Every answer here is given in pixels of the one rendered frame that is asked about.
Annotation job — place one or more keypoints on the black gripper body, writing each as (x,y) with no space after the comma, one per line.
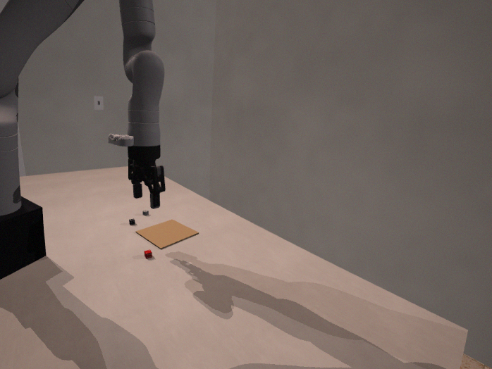
(144,157)

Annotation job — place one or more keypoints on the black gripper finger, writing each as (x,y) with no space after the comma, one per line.
(157,176)
(137,186)

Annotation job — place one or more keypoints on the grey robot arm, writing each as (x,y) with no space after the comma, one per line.
(24,25)

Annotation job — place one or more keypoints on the tan square mat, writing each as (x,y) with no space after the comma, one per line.
(167,233)

